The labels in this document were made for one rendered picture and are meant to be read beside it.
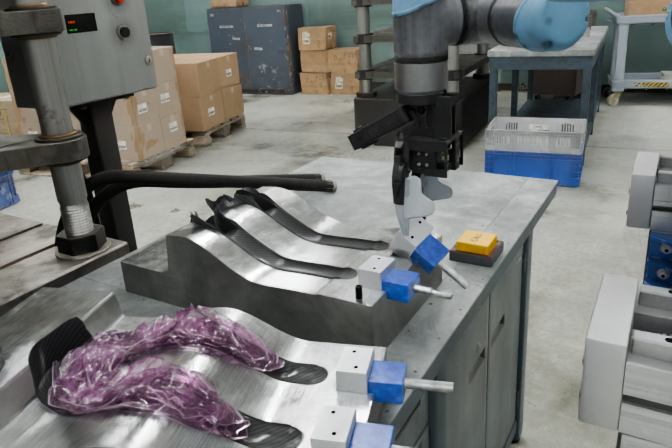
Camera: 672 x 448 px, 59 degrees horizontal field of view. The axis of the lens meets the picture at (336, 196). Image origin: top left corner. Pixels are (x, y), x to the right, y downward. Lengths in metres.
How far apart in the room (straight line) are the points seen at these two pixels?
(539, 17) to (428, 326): 0.47
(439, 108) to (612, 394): 0.43
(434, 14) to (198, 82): 4.65
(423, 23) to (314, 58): 6.93
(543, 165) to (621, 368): 3.48
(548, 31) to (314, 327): 0.50
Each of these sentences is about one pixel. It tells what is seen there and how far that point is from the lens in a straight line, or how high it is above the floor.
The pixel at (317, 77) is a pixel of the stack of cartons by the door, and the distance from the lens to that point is 7.72.
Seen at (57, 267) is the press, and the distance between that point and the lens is 1.35.
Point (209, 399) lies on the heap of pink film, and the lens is 0.67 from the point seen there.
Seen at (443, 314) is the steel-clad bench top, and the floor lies 0.80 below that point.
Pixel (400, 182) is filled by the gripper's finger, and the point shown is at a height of 1.02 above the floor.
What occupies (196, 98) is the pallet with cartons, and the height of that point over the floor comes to 0.44.
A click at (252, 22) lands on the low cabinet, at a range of 7.97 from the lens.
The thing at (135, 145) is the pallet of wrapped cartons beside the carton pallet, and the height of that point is 0.26.
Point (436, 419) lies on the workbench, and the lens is 1.11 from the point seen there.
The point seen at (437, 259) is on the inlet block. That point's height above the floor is 0.89.
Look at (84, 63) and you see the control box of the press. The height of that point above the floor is 1.16.
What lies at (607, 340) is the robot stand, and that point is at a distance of 0.57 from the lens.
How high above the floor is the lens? 1.29
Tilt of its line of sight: 19 degrees down
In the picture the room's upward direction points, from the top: 4 degrees counter-clockwise
